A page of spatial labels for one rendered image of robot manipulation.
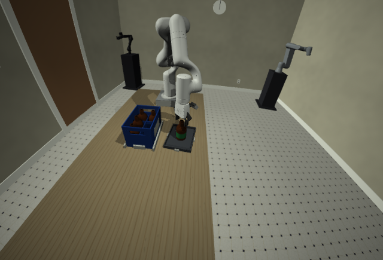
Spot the blue bottle crate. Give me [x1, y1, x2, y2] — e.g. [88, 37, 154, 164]
[121, 105, 161, 149]

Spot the brown ceramic bottle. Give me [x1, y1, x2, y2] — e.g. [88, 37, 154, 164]
[138, 109, 148, 121]
[149, 110, 156, 121]

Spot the brown glass bottle with green label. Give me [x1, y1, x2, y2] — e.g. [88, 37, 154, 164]
[176, 120, 187, 140]

